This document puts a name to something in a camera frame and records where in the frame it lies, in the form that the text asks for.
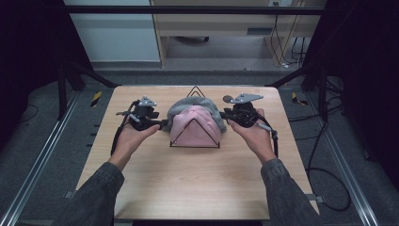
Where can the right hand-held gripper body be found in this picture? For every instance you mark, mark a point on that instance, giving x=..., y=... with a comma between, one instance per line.
x=243, y=114

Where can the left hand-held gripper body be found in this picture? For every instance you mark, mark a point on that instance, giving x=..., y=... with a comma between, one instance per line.
x=142, y=119

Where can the grey knit hat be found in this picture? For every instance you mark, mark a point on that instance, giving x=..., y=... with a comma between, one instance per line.
x=194, y=101

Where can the pink knit hat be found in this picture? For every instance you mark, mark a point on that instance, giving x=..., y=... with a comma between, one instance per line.
x=196, y=133

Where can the person's left hand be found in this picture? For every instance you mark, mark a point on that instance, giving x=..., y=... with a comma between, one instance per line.
x=128, y=144

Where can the person's right hand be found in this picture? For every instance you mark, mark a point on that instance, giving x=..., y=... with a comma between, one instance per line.
x=257, y=139

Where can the yellow black tape strip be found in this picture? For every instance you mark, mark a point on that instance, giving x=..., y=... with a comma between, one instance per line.
x=96, y=99
x=296, y=99

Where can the black metal stand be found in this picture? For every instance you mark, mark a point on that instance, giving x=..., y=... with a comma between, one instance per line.
x=323, y=94
x=62, y=94

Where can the white cabinet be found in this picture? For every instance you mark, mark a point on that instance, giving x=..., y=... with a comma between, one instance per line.
x=119, y=37

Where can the light wooden desk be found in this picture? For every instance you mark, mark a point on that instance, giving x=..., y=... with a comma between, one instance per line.
x=219, y=26

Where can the black curtain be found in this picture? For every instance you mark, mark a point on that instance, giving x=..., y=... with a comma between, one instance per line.
x=367, y=78
x=28, y=62

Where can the grey table bracket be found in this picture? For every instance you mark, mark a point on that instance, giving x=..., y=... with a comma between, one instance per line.
x=315, y=198
x=69, y=194

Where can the black horizontal frame bar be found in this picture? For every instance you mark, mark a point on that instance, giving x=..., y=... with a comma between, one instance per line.
x=188, y=10

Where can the aluminium floor rail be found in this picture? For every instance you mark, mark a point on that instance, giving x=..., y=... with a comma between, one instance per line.
x=351, y=182
x=37, y=166

